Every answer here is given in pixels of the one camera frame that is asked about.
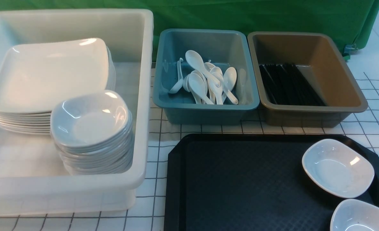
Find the large white square plate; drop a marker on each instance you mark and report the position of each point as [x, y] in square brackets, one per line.
[34, 78]

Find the stack of white square plates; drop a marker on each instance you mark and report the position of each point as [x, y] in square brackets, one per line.
[37, 123]

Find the large white plastic tub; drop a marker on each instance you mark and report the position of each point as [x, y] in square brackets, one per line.
[33, 179]

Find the stack of white bowls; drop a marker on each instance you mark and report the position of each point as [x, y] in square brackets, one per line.
[94, 134]

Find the pile of white spoons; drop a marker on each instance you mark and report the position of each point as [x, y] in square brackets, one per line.
[207, 83]

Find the blue-grey plastic bin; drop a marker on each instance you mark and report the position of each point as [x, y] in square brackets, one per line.
[225, 49]

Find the black serving tray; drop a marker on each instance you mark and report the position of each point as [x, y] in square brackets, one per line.
[251, 182]

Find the bundle of black chopsticks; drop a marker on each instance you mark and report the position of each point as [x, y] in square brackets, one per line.
[286, 85]

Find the olive-brown plastic bin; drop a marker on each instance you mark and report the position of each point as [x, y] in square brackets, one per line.
[321, 63]

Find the white shallow bowl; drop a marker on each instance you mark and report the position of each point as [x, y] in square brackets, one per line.
[355, 215]
[338, 169]

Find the metal binder clip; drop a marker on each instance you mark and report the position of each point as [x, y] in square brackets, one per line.
[350, 49]

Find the green cloth backdrop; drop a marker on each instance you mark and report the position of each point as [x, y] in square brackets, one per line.
[347, 22]

